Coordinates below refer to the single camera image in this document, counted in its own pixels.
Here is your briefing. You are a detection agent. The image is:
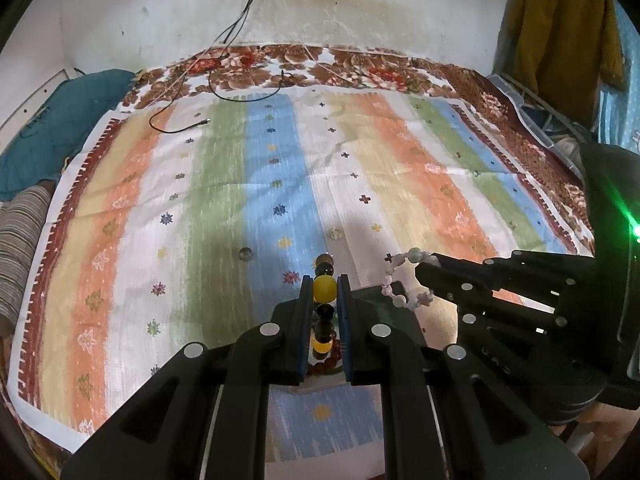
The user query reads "black charging cable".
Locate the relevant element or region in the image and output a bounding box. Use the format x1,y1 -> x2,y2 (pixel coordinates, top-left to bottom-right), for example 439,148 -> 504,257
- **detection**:
148,0 -> 296,136

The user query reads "pink star bead bracelet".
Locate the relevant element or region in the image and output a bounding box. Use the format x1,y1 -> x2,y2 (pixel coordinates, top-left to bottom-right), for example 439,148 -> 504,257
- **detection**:
380,246 -> 442,310

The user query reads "blue patterned hanging cloth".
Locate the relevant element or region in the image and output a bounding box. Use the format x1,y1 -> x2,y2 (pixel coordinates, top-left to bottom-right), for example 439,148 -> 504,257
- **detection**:
598,0 -> 640,154

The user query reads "brown floral bedsheet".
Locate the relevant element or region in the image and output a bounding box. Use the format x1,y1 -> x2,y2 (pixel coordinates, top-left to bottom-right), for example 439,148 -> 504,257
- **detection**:
120,44 -> 594,247

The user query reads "mustard yellow hanging garment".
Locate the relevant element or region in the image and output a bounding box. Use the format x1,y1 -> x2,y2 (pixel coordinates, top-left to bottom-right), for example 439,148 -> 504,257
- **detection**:
506,0 -> 625,128

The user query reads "teal pillow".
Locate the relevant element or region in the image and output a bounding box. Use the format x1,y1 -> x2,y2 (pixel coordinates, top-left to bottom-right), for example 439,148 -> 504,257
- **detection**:
1,68 -> 134,202

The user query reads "person's right hand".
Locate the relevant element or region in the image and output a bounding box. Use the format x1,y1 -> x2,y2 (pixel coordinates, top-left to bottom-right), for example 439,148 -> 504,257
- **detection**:
550,402 -> 639,479

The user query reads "yellow and black bead bracelet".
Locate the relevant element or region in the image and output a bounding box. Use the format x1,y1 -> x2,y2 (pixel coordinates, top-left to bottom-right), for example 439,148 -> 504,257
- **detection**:
307,251 -> 346,366

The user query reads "metal jewelry tin box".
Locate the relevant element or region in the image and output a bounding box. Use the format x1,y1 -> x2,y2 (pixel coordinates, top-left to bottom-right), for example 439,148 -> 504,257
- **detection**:
304,278 -> 432,380

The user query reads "striped colourful woven cloth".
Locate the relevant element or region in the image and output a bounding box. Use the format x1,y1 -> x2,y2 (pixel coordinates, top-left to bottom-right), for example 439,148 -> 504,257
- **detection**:
8,87 -> 592,451

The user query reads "striped grey bolster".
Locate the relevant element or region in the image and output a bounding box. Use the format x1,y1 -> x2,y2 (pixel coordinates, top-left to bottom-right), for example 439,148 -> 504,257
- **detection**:
1,180 -> 55,335

